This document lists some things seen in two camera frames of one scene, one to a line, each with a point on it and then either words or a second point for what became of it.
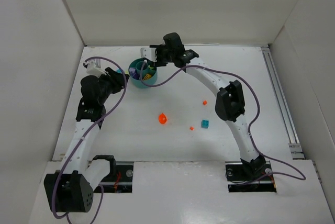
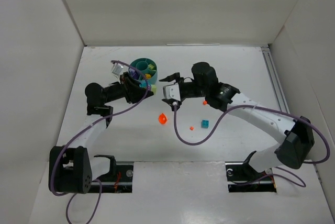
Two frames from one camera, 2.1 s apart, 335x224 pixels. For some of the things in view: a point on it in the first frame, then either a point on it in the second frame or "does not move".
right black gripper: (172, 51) -> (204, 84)
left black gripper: (116, 78) -> (128, 88)
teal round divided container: (149, 73) does not move
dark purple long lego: (134, 73) does not move
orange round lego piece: (163, 118) does not move
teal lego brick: (205, 123) does not move
